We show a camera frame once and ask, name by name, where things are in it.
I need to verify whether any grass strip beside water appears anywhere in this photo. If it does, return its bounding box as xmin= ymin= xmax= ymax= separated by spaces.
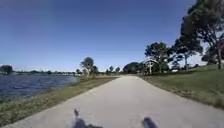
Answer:
xmin=0 ymin=76 xmax=119 ymax=128

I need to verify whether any pale concrete path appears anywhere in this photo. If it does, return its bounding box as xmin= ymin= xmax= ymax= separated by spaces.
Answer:
xmin=2 ymin=75 xmax=224 ymax=128

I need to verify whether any blue lake water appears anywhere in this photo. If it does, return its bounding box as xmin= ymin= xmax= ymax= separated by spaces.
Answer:
xmin=0 ymin=73 xmax=79 ymax=101

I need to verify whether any robot's own part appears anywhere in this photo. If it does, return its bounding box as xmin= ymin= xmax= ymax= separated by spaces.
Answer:
xmin=142 ymin=116 xmax=158 ymax=128
xmin=73 ymin=108 xmax=81 ymax=120

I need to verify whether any row of trees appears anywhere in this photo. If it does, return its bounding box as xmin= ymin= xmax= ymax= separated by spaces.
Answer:
xmin=122 ymin=0 xmax=224 ymax=75

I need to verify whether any distant tree line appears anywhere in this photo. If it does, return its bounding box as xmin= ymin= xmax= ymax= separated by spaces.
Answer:
xmin=0 ymin=64 xmax=78 ymax=76

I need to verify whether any tree by the water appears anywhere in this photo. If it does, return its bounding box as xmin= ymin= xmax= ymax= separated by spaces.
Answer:
xmin=79 ymin=56 xmax=100 ymax=78

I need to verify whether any grass slope with trees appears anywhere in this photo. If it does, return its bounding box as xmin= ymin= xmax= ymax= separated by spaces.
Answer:
xmin=141 ymin=63 xmax=224 ymax=110

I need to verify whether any white shelter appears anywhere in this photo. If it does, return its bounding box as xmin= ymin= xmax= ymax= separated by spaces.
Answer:
xmin=141 ymin=58 xmax=160 ymax=75

